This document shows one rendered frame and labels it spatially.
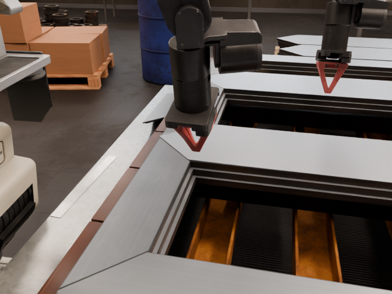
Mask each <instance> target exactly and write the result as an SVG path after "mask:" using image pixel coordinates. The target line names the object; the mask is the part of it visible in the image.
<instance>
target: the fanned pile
mask: <svg viewBox="0 0 392 294"><path fill-rule="evenodd" d="M173 100H174V93H167V94H166V95H165V97H164V98H163V99H162V100H161V101H160V103H159V104H158V105H157V106H156V107H155V108H154V109H153V111H152V112H151V113H150V114H149V115H148V116H147V118H146V119H145V120H144V121H143V123H145V124H147V123H152V122H155V121H159V120H163V119H164V118H165V116H166V114H167V113H168V111H169V109H170V107H171V105H172V102H173Z"/></svg>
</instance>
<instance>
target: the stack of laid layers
mask: <svg viewBox="0 0 392 294"><path fill-rule="evenodd" d="M253 72H258V73H268V74H285V75H304V76H320V75H319V72H318V69H317V65H316V64H307V63H297V62H276V61H262V66H261V69H260V71H253ZM341 78H351V79H368V80H378V81H392V68H379V67H368V66H348V67H347V69H346V70H345V72H344V73H343V75H342V76H341ZM227 104H240V105H248V106H263V107H277V108H285V109H299V110H314V111H329V112H337V113H351V114H366V115H374V116H388V117H392V100H376V99H360V98H351V97H335V96H319V95H310V94H295V93H279V92H263V91H254V90H238V89H223V91H222V94H221V96H220V98H219V100H218V102H217V104H216V106H215V107H216V108H217V115H216V118H215V121H214V124H217V125H219V123H220V121H221V118H222V116H223V113H224V110H225V108H226V105H227ZM189 161H190V163H189V165H188V167H187V170H186V172H185V174H184V176H183V179H182V181H181V183H180V185H179V187H178V189H177V191H176V194H175V196H174V198H173V200H172V202H171V204H170V206H169V209H168V211H167V213H166V215H165V217H164V220H163V222H162V224H161V226H160V228H159V231H158V233H157V235H156V237H155V239H154V241H153V243H152V246H151V248H150V250H149V251H148V252H149V253H156V254H164V255H168V252H169V250H170V247H171V245H172V242H173V239H174V237H175V235H176V232H177V229H178V227H179V224H180V222H181V219H182V217H183V214H184V211H185V210H186V207H187V204H188V202H189V199H190V197H191V194H192V191H193V189H194V186H195V184H196V183H198V184H208V185H213V186H223V187H232V188H242V189H247V190H257V191H266V192H272V193H281V194H291V195H300V196H306V197H315V198H325V199H330V200H340V201H349V202H358V203H364V204H373V205H383V206H388V207H392V183H385V182H379V181H369V180H359V179H353V178H343V177H333V176H322V175H316V174H306V173H297V172H291V171H280V170H271V169H260V168H254V167H244V166H234V165H229V164H219V163H209V162H200V161H194V160H189Z"/></svg>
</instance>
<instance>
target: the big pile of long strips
mask: <svg viewBox="0 0 392 294"><path fill-rule="evenodd" d="M322 38H323V37H322V36H310V35H294V36H287V37H280V38H276V39H277V40H278V45H279V46H278V47H280V48H279V52H278V53H277V54H278V55H287V56H298V57H316V52H317V50H320V49H321V44H322ZM347 51H351V52H352V58H351V59H353V60H374V61H392V39H387V38H361V37H349V38H348V46H347Z"/></svg>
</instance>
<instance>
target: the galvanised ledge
mask: <svg viewBox="0 0 392 294"><path fill-rule="evenodd" d="M167 93H174V92H173V85H164V87H163V88H162V89H161V90H160V92H159V93H158V94H157V95H156V96H155V97H154V98H153V99H152V100H151V102H150V103H149V104H148V105H147V106H146V107H145V108H144V109H143V110H142V112H141V113H140V114H139V115H138V116H137V118H136V119H135V120H134V121H133V122H132V123H131V124H130V125H129V127H128V128H127V129H126V130H125V131H124V132H123V133H122V134H121V135H120V137H119V138H118V139H117V140H116V141H115V142H114V143H113V144H112V146H111V147H110V148H109V149H108V150H107V152H106V153H105V154H104V155H103V156H102V157H101V158H100V159H99V161H98V162H97V163H96V164H95V165H94V166H93V167H92V168H91V169H90V171H89V172H88V173H87V174H86V175H85V177H84V178H83V179H81V181H80V182H79V183H78V184H77V185H76V187H75V188H74V189H73V190H72V191H71V192H70V193H69V194H68V196H67V197H66V198H65V199H64V200H63V201H62V202H61V203H60V204H59V206H60V205H61V204H62V203H63V202H64V201H65V200H66V199H67V198H68V197H69V196H70V195H71V194H72V193H73V192H74V191H75V190H76V189H77V188H78V187H79V185H80V184H81V183H82V182H83V181H84V180H85V179H86V178H87V177H88V176H89V175H90V174H91V173H92V172H93V171H94V170H95V169H96V168H97V167H98V166H99V165H100V164H101V163H102V161H103V160H104V159H105V158H106V157H108V155H109V156H117V158H116V159H115V160H114V161H113V162H112V163H111V164H110V165H109V167H108V168H107V169H106V170H105V171H104V172H102V174H101V175H100V176H99V177H98V178H97V179H96V180H95V181H94V183H93V184H92V185H91V186H90V187H89V188H88V189H87V190H86V191H85V192H84V193H83V194H82V195H81V196H80V198H79V199H78V200H77V201H76V202H75V203H74V204H73V205H72V206H71V207H70V208H69V209H68V210H67V211H66V212H65V214H64V215H63V216H62V217H61V218H55V217H52V216H49V217H48V218H47V219H46V221H45V222H44V223H43V224H42V225H41V226H40V227H39V228H38V229H37V231H36V232H35V233H34V234H33V235H32V237H31V238H30V239H29V240H28V241H27V242H26V243H25V244H24V246H23V247H22V248H21V249H20V250H19V251H18V252H17V253H16V254H15V256H14V257H13V258H12V259H11V260H10V261H9V262H8V263H7V265H6V266H5V267H4V268H3V269H2V271H1V272H0V294H37V293H38V292H39V290H40V289H41V288H42V286H43V285H44V284H45V282H46V281H47V279H48V278H49V277H50V275H51V274H52V273H53V271H54V270H55V268H56V267H57V265H58V264H59V263H60V261H61V260H62V259H63V257H64V256H65V255H66V253H67V252H68V250H69V249H70V248H71V246H72V245H73V244H74V242H75V240H76V239H77V238H78V237H79V235H80V234H81V233H82V231H83V229H84V228H85V227H86V225H87V224H88V223H89V221H91V219H92V217H93V216H94V214H95V213H96V212H97V210H98V209H99V208H100V206H101V205H102V203H103V202H104V200H105V199H106V198H107V196H108V195H109V194H110V192H111V191H112V189H113V188H114V187H115V185H116V184H117V183H118V181H119V180H120V178H121V177H122V176H123V174H124V173H125V171H126V170H127V169H128V168H129V166H130V164H131V163H132V162H133V160H134V159H135V158H136V156H137V155H138V153H139V152H140V151H141V149H142V148H143V147H144V145H145V144H146V143H147V141H148V139H149V138H150V137H151V135H152V134H153V133H154V132H155V130H156V129H157V127H158V126H159V124H160V123H161V122H162V120H159V121H155V122H150V123H147V124H145V123H143V121H144V120H145V119H146V118H147V116H148V115H150V113H151V112H152V111H153V109H154V108H155V107H156V106H157V105H158V104H159V103H160V101H161V100H162V99H163V98H164V97H165V96H166V94H167ZM56 209H57V208H56ZM56 209H55V210H56Z"/></svg>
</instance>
